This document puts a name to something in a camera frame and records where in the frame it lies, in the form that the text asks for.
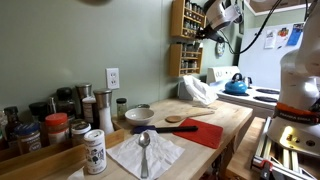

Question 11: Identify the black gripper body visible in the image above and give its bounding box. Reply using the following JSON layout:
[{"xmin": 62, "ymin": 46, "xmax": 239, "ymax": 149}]
[{"xmin": 202, "ymin": 26, "xmax": 218, "ymax": 42}]

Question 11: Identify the oregano spice jar black lid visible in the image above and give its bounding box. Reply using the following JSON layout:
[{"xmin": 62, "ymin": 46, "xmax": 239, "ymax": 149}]
[{"xmin": 193, "ymin": 39, "xmax": 202, "ymax": 52}]

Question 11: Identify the dark sauce bottle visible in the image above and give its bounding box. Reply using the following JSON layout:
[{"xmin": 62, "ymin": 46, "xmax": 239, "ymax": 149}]
[{"xmin": 55, "ymin": 87, "xmax": 77, "ymax": 121}]

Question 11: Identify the white printed spice shaker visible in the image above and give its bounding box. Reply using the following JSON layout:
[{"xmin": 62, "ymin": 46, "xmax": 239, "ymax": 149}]
[{"xmin": 83, "ymin": 129, "xmax": 108, "ymax": 175}]

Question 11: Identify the dark glass bottle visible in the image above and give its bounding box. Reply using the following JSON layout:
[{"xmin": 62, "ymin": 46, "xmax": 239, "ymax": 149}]
[{"xmin": 3, "ymin": 106, "xmax": 21, "ymax": 148}]

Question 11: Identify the white cloth towel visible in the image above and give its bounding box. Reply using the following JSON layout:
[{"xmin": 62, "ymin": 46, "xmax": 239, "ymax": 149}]
[{"xmin": 182, "ymin": 74, "xmax": 219, "ymax": 107}]

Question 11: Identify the blue kettle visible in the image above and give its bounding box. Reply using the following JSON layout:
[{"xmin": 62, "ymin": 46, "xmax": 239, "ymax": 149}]
[{"xmin": 224, "ymin": 72, "xmax": 249, "ymax": 95}]

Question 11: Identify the white fridge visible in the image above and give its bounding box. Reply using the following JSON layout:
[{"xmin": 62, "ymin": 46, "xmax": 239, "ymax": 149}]
[{"xmin": 237, "ymin": 22, "xmax": 306, "ymax": 91}]

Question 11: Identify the white paper sheet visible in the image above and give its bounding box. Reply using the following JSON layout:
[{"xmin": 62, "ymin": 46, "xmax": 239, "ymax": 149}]
[{"xmin": 264, "ymin": 29, "xmax": 278, "ymax": 50}]

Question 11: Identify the colourful fridge magnet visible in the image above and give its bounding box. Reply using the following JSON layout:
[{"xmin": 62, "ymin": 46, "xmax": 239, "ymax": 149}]
[{"xmin": 277, "ymin": 27, "xmax": 290, "ymax": 38}]

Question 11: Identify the white kitchen stove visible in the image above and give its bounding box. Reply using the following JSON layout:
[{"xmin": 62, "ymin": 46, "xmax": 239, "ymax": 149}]
[{"xmin": 205, "ymin": 65, "xmax": 284, "ymax": 119}]

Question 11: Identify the black stove burner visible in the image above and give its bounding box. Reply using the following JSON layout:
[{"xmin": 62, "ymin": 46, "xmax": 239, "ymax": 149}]
[
  {"xmin": 255, "ymin": 88, "xmax": 280, "ymax": 95},
  {"xmin": 253, "ymin": 95, "xmax": 278, "ymax": 103}
]

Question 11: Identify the wooden spoon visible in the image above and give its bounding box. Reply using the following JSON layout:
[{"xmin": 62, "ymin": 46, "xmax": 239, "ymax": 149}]
[{"xmin": 165, "ymin": 110, "xmax": 216, "ymax": 124}]

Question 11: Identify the blue paper sheet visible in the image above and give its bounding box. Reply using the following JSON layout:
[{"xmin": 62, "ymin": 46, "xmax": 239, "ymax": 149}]
[{"xmin": 286, "ymin": 23, "xmax": 304, "ymax": 47}]

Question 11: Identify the small glass dish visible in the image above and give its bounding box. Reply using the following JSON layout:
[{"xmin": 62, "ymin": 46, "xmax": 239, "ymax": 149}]
[{"xmin": 134, "ymin": 103, "xmax": 151, "ymax": 110}]

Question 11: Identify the red silicone mat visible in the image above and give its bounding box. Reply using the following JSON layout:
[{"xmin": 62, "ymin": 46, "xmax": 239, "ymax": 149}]
[{"xmin": 172, "ymin": 118, "xmax": 224, "ymax": 150}]

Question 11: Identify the black spatula blue head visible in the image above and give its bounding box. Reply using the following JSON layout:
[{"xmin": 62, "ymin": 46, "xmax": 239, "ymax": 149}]
[{"xmin": 132, "ymin": 125, "xmax": 199, "ymax": 135}]

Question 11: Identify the white ceramic bowl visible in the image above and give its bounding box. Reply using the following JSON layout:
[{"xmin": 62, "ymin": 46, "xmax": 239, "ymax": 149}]
[{"xmin": 124, "ymin": 107, "xmax": 155, "ymax": 127}]

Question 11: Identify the small glass jar black lid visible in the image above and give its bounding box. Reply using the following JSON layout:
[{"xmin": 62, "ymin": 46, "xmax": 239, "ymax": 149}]
[{"xmin": 116, "ymin": 97, "xmax": 128, "ymax": 121}]

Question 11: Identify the metal spoon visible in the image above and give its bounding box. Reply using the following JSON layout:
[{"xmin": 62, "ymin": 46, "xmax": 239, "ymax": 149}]
[{"xmin": 138, "ymin": 131, "xmax": 152, "ymax": 179}]

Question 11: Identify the steel salt grinder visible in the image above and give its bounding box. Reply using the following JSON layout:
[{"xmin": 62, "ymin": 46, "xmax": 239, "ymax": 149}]
[{"xmin": 93, "ymin": 88, "xmax": 115, "ymax": 135}]

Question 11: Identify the flat white paper napkin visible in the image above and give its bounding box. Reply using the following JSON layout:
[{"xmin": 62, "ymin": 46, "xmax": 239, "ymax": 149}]
[{"xmin": 106, "ymin": 129, "xmax": 186, "ymax": 180}]

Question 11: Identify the steel pepper grinder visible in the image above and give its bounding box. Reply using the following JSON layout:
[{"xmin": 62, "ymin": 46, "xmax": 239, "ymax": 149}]
[{"xmin": 75, "ymin": 83, "xmax": 98, "ymax": 129}]

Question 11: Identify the white lid jar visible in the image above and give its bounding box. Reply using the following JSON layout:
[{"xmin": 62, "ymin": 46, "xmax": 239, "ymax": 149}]
[{"xmin": 70, "ymin": 121, "xmax": 92, "ymax": 148}]

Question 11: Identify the red lid jar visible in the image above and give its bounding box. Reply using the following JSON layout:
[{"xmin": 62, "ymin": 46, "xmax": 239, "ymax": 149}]
[{"xmin": 44, "ymin": 112, "xmax": 70, "ymax": 145}]

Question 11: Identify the wooden tray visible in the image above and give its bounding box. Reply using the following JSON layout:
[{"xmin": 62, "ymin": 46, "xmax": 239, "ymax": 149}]
[{"xmin": 0, "ymin": 129, "xmax": 125, "ymax": 180}]

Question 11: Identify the blue lid jar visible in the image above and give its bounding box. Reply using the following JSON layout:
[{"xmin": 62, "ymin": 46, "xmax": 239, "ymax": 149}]
[{"xmin": 14, "ymin": 122, "xmax": 43, "ymax": 155}]

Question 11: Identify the wooden wall spice rack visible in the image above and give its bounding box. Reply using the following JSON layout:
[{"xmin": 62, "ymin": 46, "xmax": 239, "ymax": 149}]
[
  {"xmin": 168, "ymin": 43, "xmax": 204, "ymax": 78},
  {"xmin": 170, "ymin": 0, "xmax": 207, "ymax": 40}
]

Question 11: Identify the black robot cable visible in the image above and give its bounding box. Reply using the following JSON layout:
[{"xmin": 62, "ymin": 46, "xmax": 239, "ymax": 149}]
[{"xmin": 216, "ymin": 0, "xmax": 285, "ymax": 56}]

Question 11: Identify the white wall outlet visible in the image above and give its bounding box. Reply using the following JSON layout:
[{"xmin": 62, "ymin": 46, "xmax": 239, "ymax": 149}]
[{"xmin": 105, "ymin": 67, "xmax": 120, "ymax": 90}]

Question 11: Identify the decorative wall plate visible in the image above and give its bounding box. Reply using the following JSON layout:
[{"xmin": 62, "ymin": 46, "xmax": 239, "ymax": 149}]
[{"xmin": 78, "ymin": 0, "xmax": 113, "ymax": 6}]

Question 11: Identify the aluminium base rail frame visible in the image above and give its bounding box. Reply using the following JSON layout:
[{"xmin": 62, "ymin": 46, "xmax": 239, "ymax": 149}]
[{"xmin": 250, "ymin": 116, "xmax": 320, "ymax": 180}]

